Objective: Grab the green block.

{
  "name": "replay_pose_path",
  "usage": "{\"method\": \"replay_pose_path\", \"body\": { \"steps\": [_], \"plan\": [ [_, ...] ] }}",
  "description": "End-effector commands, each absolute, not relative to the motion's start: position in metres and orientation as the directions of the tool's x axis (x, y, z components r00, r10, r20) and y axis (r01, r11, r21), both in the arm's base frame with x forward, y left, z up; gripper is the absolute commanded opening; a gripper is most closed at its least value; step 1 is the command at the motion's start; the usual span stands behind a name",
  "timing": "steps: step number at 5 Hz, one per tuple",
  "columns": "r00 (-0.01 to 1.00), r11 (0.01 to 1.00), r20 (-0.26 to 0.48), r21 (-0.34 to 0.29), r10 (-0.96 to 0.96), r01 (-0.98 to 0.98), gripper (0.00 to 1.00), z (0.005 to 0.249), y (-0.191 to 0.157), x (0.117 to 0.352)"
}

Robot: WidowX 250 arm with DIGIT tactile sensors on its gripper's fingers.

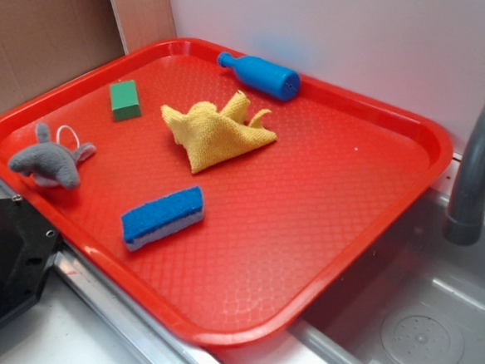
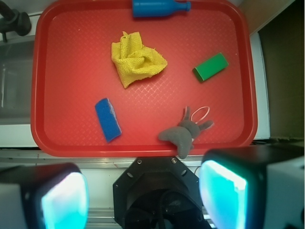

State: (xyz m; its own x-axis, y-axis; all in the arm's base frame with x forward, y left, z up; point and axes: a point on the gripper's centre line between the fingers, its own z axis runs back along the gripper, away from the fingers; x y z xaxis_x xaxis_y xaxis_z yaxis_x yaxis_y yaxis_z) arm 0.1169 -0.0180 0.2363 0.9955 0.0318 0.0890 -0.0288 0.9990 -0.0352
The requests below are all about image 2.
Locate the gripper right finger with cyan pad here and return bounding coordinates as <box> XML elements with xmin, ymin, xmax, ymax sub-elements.
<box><xmin>199</xmin><ymin>145</ymin><xmax>305</xmax><ymax>229</ymax></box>

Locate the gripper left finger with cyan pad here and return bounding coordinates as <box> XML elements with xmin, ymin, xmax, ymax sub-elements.
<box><xmin>0</xmin><ymin>163</ymin><xmax>89</xmax><ymax>229</ymax></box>

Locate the blue rectangular block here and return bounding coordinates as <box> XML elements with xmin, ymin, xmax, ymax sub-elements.
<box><xmin>95</xmin><ymin>98</ymin><xmax>122</xmax><ymax>143</ymax></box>

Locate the green rectangular block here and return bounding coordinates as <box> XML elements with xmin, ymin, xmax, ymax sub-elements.
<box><xmin>192</xmin><ymin>52</ymin><xmax>229</xmax><ymax>83</ymax></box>

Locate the grey plush toy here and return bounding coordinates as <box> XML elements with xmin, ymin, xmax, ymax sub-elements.
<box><xmin>158</xmin><ymin>106</ymin><xmax>214</xmax><ymax>159</ymax></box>

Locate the pink rubber band loop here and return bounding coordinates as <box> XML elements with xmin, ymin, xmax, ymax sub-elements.
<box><xmin>190</xmin><ymin>106</ymin><xmax>210</xmax><ymax>124</ymax></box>

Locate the red plastic tray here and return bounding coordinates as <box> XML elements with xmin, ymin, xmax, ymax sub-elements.
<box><xmin>30</xmin><ymin>0</ymin><xmax>257</xmax><ymax>157</ymax></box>

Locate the yellow crumpled cloth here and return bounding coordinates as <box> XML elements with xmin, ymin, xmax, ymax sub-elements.
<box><xmin>111</xmin><ymin>31</ymin><xmax>168</xmax><ymax>89</ymax></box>

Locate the black clamp knob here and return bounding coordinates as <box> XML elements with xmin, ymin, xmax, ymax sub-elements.
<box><xmin>0</xmin><ymin>0</ymin><xmax>31</xmax><ymax>43</ymax></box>

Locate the blue plastic bottle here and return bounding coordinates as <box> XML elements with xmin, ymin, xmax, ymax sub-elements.
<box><xmin>132</xmin><ymin>0</ymin><xmax>191</xmax><ymax>18</ymax></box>

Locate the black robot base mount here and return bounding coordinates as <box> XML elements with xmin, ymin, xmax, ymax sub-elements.
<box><xmin>113</xmin><ymin>156</ymin><xmax>211</xmax><ymax>229</ymax></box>

